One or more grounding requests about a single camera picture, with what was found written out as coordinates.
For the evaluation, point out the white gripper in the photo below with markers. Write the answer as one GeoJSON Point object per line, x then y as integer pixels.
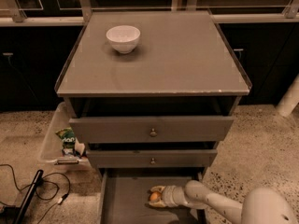
{"type": "Point", "coordinates": [168, 196]}

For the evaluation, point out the orange fruit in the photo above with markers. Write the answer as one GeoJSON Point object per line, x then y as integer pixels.
{"type": "Point", "coordinates": [155, 196]}

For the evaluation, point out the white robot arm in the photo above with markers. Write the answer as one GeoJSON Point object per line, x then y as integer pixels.
{"type": "Point", "coordinates": [260, 206]}

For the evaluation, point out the grey bottom drawer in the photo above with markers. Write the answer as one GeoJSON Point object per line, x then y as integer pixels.
{"type": "Point", "coordinates": [125, 195]}

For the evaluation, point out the grey drawer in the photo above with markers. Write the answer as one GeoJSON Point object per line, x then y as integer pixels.
{"type": "Point", "coordinates": [151, 129]}
{"type": "Point", "coordinates": [152, 158]}
{"type": "Point", "coordinates": [125, 195]}

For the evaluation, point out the grey middle drawer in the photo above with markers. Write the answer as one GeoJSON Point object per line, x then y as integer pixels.
{"type": "Point", "coordinates": [152, 158]}

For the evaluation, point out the grey top drawer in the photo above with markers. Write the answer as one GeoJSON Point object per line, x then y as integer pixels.
{"type": "Point", "coordinates": [151, 129]}

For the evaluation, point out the grey drawer cabinet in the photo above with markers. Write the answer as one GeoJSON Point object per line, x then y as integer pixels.
{"type": "Point", "coordinates": [182, 66]}

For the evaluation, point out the green snack bag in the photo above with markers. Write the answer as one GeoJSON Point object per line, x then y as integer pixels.
{"type": "Point", "coordinates": [68, 137]}

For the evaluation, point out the clear plastic bin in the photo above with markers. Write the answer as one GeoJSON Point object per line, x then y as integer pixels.
{"type": "Point", "coordinates": [52, 151]}

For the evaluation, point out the black bar on floor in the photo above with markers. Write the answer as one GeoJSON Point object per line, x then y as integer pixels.
{"type": "Point", "coordinates": [28, 197]}

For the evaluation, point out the white ceramic bowl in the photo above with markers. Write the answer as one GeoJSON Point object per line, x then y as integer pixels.
{"type": "Point", "coordinates": [123, 38]}

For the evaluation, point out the white pipe post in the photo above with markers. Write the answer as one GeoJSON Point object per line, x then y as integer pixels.
{"type": "Point", "coordinates": [290, 99]}

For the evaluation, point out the metal window rail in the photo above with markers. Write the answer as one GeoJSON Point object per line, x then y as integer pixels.
{"type": "Point", "coordinates": [79, 12]}

